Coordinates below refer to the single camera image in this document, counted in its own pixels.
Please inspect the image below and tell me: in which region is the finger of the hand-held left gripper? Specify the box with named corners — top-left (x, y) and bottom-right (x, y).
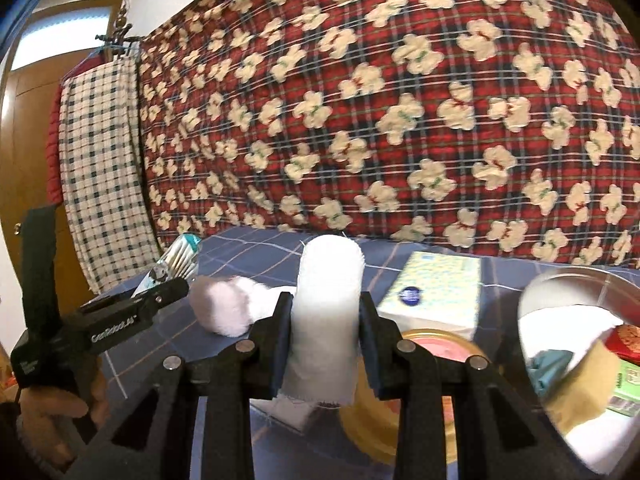
top-left (132, 277), bottom-right (192, 319)

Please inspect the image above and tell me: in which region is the cotton swab packet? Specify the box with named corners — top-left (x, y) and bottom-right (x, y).
top-left (132, 232), bottom-right (202, 302)

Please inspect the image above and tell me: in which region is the wooden door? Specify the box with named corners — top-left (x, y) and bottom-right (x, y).
top-left (0, 0), bottom-right (127, 356)

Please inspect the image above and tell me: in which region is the red garment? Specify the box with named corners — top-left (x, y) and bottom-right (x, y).
top-left (47, 84), bottom-right (69, 209)

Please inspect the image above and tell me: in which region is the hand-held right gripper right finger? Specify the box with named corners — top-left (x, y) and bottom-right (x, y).
top-left (357, 293), bottom-right (566, 480)

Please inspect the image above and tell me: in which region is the dark coat rack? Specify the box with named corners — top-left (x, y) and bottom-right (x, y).
top-left (94, 0), bottom-right (147, 57)

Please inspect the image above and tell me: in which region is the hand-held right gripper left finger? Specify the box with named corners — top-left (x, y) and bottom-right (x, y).
top-left (75, 293), bottom-right (296, 480)

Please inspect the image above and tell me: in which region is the stainless steel basin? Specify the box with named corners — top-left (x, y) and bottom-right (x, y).
top-left (517, 267), bottom-right (640, 478)

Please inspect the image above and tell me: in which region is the red plaid bear print blanket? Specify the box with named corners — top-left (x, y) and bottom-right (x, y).
top-left (137, 0), bottom-right (640, 268)

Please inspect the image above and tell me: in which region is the person's left forearm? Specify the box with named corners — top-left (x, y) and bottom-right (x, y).
top-left (0, 400), bottom-right (81, 480)

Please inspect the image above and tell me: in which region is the person's left hand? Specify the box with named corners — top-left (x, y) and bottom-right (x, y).
top-left (15, 355), bottom-right (111, 467)

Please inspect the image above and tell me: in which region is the blue plaid tablecloth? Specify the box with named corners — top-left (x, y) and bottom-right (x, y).
top-left (75, 227), bottom-right (640, 480)

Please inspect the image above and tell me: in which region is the green tissue packet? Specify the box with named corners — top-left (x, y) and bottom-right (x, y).
top-left (607, 359), bottom-right (640, 417)

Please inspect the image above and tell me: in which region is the pink and white towel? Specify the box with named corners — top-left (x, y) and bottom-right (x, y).
top-left (189, 275), bottom-right (296, 338)

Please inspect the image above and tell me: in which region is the teal cloth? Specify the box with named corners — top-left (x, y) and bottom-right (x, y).
top-left (529, 349), bottom-right (575, 397)

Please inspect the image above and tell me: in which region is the white green checked cloth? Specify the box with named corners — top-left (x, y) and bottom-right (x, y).
top-left (57, 57), bottom-right (163, 295)

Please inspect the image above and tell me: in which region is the red and gold satin pouch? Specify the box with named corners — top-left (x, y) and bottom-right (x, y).
top-left (544, 324), bottom-right (640, 432)

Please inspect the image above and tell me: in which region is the dotted white tissue pack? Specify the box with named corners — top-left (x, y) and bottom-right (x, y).
top-left (377, 252), bottom-right (484, 342)

